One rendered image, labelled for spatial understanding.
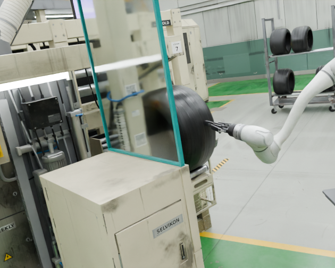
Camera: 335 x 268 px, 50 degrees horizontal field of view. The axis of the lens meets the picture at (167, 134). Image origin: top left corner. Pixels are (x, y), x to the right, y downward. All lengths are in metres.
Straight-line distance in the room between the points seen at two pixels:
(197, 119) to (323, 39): 11.14
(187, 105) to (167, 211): 0.93
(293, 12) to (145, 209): 12.30
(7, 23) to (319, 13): 11.78
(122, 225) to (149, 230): 0.12
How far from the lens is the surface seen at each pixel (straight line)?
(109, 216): 1.23
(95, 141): 2.48
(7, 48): 2.09
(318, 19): 13.18
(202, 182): 2.42
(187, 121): 2.09
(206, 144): 2.19
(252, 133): 1.90
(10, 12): 2.12
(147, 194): 1.30
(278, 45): 7.51
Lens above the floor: 1.73
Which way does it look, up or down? 14 degrees down
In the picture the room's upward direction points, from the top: 10 degrees counter-clockwise
